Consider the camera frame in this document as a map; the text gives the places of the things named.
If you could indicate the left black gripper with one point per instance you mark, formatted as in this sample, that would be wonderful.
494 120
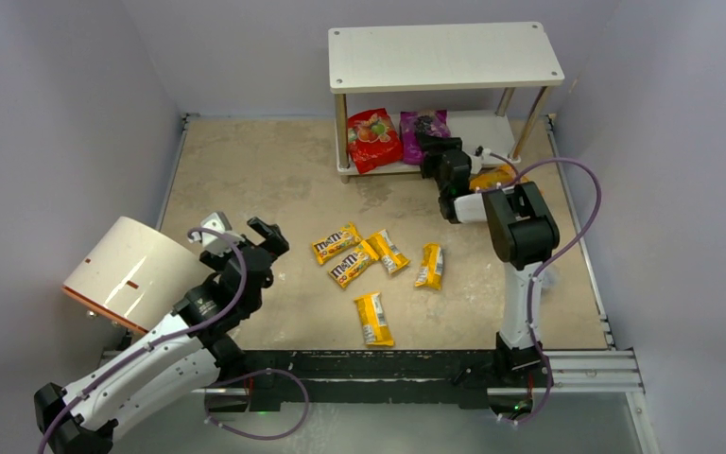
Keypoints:
262 249

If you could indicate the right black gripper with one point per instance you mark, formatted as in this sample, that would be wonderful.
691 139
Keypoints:
437 149

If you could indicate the purple candy bag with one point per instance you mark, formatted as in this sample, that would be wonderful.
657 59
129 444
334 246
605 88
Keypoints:
414 125

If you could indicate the red candy bag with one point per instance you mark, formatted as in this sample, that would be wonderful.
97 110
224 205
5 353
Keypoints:
373 140

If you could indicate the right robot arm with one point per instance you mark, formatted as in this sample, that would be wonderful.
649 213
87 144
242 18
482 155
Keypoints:
523 234

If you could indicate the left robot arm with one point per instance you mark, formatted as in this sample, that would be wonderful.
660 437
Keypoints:
182 307

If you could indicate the orange candy bag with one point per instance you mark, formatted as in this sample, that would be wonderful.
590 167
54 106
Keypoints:
499 177

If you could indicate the yellow candy bag back-side middle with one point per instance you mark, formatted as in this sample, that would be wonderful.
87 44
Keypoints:
389 254

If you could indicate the white two-tier shelf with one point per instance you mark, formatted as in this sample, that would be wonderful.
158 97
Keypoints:
516 58

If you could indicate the yellow candy bag right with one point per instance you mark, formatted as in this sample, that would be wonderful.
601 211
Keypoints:
432 267

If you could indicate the yellow candy bag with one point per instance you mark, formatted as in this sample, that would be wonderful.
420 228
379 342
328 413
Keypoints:
373 321
432 267

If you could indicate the yellow candy bag front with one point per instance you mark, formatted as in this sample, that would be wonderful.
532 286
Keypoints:
373 321

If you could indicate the yellow M&M bag upper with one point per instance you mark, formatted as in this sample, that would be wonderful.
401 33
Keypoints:
337 242

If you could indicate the yellow m&m bag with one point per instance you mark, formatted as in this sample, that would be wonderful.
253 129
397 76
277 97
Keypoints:
337 242
354 264

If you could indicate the yellow M&M bag lower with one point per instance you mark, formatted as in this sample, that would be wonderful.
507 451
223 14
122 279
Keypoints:
354 264

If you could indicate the white cylindrical container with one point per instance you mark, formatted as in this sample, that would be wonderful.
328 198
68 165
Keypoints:
134 275

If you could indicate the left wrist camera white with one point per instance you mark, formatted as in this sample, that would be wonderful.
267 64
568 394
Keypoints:
215 234

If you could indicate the black base frame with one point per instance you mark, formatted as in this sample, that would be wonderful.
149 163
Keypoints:
469 379

